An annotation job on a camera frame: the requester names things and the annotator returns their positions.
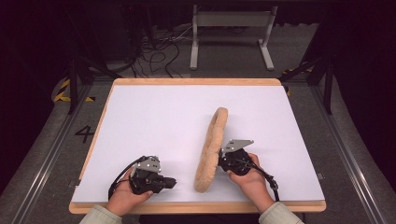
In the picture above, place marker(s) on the white table mat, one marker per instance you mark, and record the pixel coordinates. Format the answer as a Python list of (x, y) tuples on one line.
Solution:
[(162, 124)]

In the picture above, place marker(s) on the aluminium floor rail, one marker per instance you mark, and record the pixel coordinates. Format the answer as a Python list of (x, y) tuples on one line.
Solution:
[(351, 161), (46, 161)]

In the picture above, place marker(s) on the grey table clip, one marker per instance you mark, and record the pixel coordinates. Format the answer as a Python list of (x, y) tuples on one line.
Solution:
[(320, 176), (74, 183)]

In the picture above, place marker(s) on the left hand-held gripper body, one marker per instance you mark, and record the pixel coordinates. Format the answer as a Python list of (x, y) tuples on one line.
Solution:
[(146, 177)]

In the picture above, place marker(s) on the yellow black hazard tape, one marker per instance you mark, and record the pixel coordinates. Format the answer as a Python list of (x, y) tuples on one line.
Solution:
[(295, 70), (63, 93)]

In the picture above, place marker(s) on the black tripod stand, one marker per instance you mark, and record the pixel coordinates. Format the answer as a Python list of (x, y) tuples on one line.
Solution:
[(74, 84), (327, 81)]

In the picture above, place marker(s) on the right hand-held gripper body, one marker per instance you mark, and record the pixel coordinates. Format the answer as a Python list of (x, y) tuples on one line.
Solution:
[(235, 160)]

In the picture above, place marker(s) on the dark equipment rack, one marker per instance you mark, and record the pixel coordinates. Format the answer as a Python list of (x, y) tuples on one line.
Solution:
[(124, 31)]

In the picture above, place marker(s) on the person's right hand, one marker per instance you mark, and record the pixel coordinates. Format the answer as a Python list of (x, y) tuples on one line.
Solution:
[(252, 183)]

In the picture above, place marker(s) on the person's left hand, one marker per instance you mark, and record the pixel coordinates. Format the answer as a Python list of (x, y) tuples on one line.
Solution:
[(124, 199)]

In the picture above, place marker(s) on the white metal stand frame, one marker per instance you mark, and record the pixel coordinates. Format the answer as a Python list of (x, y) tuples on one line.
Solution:
[(232, 19)]

